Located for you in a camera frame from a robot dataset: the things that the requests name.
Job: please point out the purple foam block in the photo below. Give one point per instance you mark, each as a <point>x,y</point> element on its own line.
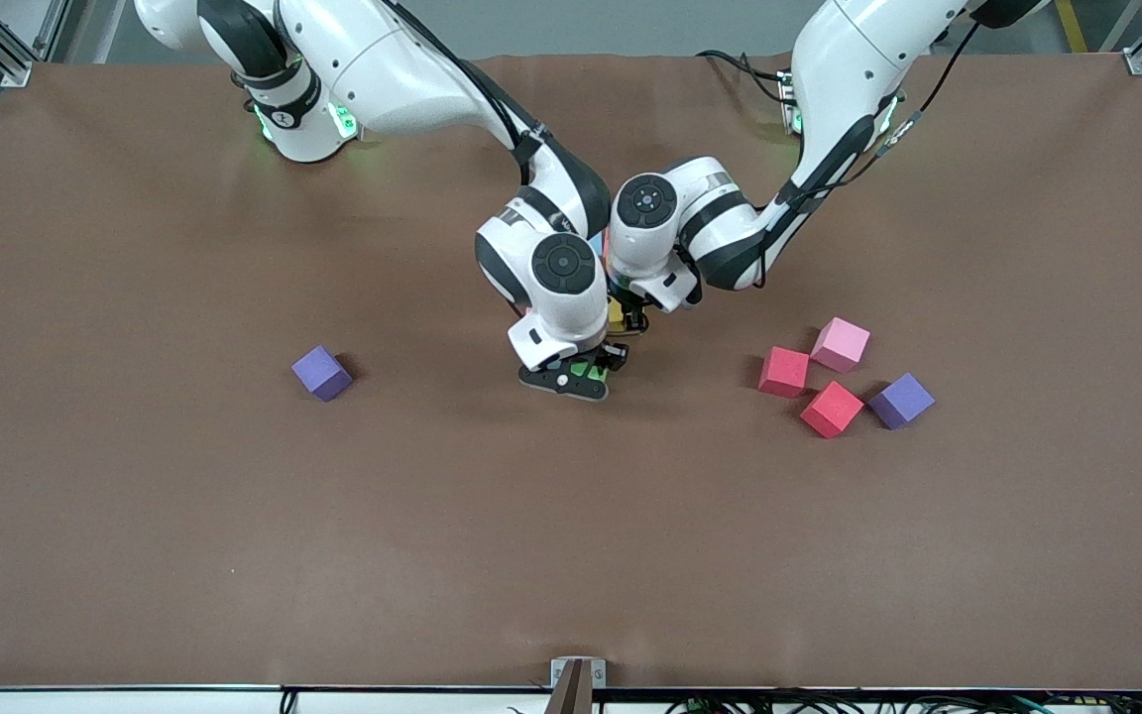
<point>320,371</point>
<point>901,400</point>

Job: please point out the left arm base connector plate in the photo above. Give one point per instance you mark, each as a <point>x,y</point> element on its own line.
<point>786,99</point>

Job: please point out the yellow foam block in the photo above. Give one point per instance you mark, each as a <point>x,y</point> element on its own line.
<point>616,317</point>

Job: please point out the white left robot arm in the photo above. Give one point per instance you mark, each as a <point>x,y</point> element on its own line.
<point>844,59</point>

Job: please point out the pink foam block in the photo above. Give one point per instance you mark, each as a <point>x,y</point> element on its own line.
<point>840,343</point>

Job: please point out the red foam block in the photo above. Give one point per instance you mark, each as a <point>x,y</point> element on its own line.
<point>784,371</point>
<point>832,409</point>

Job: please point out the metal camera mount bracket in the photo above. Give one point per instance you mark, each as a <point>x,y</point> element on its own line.
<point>578,684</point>

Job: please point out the right arm base connector plate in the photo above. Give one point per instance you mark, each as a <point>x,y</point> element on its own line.
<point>343,121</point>

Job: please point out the brown table cover sheet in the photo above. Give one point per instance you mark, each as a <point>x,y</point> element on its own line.
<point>135,545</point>

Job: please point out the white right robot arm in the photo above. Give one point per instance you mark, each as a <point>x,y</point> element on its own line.
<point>373,59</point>

